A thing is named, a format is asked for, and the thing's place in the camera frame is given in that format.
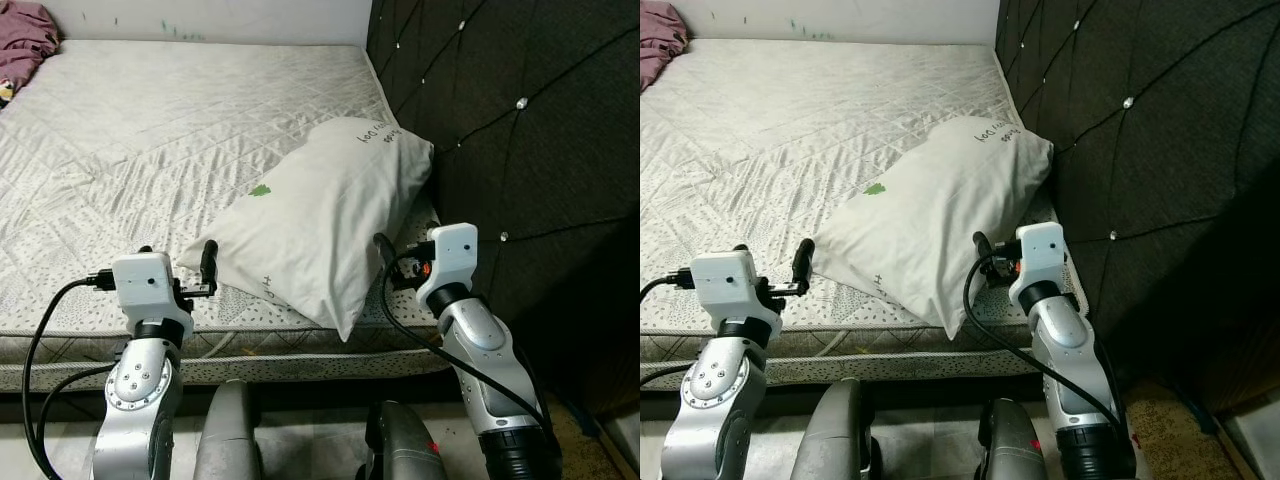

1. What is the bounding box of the white pillow green tree print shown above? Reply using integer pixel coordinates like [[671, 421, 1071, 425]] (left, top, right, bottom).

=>
[[812, 115, 1056, 341], [178, 117, 436, 343]]

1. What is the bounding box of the white quilted mattress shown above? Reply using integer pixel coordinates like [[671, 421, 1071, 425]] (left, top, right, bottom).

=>
[[640, 38, 1091, 391], [0, 38, 451, 393]]

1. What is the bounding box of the grey left robot leg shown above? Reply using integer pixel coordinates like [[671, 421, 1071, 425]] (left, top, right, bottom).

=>
[[790, 378, 881, 480], [192, 378, 263, 480]]

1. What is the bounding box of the grey robot leg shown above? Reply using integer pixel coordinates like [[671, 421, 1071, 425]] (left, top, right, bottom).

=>
[[192, 378, 263, 480], [975, 398, 1056, 480], [790, 378, 881, 480], [355, 400, 451, 480]]

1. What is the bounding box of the grey right robot leg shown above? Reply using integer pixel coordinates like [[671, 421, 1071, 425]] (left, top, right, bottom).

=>
[[355, 400, 451, 480], [975, 398, 1056, 480]]

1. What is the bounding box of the dark tufted headboard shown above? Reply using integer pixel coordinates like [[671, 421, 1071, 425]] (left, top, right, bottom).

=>
[[365, 0, 641, 411], [995, 0, 1280, 416]]

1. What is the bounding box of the pink cartoon print blanket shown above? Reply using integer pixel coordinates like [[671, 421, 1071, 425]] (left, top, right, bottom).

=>
[[640, 0, 689, 93], [0, 0, 61, 106]]

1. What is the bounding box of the brown rug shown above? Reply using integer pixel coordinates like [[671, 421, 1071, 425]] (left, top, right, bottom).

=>
[[1125, 380, 1251, 480], [545, 395, 636, 480]]

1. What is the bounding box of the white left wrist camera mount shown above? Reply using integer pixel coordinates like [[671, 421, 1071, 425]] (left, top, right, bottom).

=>
[[111, 252, 194, 336], [690, 250, 784, 336]]

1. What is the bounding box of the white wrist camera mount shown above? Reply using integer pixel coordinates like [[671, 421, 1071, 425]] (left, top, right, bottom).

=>
[[415, 223, 478, 309], [690, 250, 784, 336], [111, 252, 194, 336], [1008, 222, 1069, 301]]

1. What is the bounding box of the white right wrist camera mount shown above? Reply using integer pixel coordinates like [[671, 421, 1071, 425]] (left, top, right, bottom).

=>
[[1008, 222, 1069, 301], [415, 223, 478, 309]]

